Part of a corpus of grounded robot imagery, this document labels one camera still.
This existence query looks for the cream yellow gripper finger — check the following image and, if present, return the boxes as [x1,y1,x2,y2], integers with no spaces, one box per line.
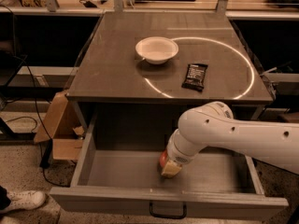
[161,160,182,178]

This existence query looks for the red apple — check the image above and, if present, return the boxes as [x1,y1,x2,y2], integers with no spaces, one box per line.
[159,150,168,168]

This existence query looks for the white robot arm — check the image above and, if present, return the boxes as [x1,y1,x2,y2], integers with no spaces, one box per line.
[161,102,299,178]

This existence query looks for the grey open drawer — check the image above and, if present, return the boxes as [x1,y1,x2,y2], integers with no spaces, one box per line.
[50,112,288,220]

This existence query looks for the grey counter cabinet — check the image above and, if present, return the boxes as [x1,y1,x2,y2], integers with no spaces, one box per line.
[67,11,273,126]

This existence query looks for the black snack bar wrapper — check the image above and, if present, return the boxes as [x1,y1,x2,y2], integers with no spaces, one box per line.
[181,63,208,91]

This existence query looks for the brown cardboard box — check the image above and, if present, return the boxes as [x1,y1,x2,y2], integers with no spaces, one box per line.
[34,91,85,161]

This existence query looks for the white bowl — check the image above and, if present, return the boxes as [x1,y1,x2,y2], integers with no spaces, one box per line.
[135,36,178,64]

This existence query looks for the white sneaker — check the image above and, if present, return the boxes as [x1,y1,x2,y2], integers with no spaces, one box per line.
[0,190,47,214]

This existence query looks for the black drawer handle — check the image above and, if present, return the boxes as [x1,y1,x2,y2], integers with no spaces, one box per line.
[149,201,187,219]

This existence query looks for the black floor cable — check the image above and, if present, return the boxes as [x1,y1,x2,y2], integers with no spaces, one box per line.
[0,3,74,188]

